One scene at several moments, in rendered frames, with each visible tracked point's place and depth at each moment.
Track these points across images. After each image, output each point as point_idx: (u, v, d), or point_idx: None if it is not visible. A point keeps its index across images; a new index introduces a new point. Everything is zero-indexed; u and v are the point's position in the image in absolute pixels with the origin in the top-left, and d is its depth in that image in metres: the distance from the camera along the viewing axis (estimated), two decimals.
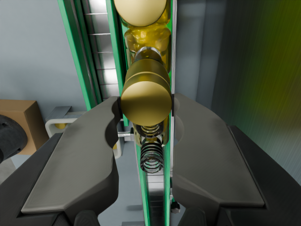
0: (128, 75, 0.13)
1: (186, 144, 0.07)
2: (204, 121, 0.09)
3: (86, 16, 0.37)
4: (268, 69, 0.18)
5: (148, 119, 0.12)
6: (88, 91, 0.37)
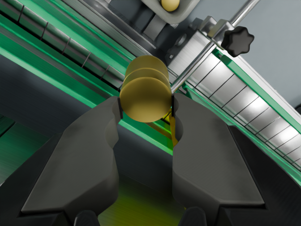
0: None
1: (186, 144, 0.07)
2: (204, 121, 0.09)
3: (277, 116, 0.38)
4: None
5: None
6: (261, 97, 0.28)
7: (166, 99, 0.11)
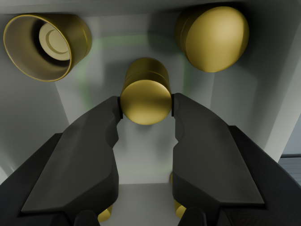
0: None
1: (186, 144, 0.07)
2: (204, 121, 0.09)
3: None
4: None
5: None
6: None
7: None
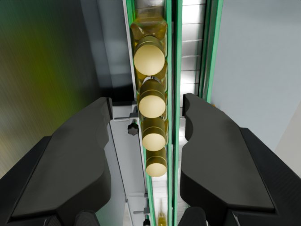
0: None
1: (195, 144, 0.07)
2: (215, 122, 0.09)
3: (197, 81, 0.51)
4: None
5: (152, 136, 0.25)
6: (212, 36, 0.37)
7: (162, 106, 0.22)
